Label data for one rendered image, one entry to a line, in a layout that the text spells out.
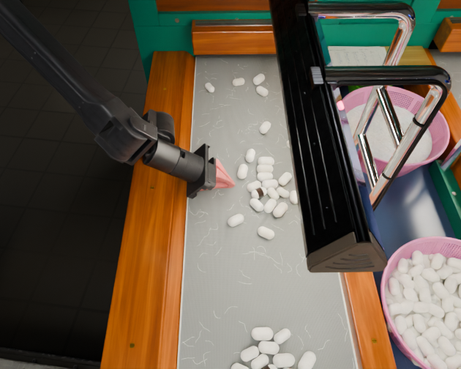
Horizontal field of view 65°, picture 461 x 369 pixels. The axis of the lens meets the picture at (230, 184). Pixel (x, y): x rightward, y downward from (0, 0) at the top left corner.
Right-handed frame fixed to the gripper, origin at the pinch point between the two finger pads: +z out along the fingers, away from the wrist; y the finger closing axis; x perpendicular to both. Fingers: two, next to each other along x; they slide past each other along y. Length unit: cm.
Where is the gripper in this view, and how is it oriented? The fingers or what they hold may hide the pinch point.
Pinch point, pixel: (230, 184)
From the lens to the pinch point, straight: 78.5
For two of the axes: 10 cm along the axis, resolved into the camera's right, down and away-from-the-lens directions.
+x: -6.4, 4.4, 6.3
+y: -0.3, -8.4, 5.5
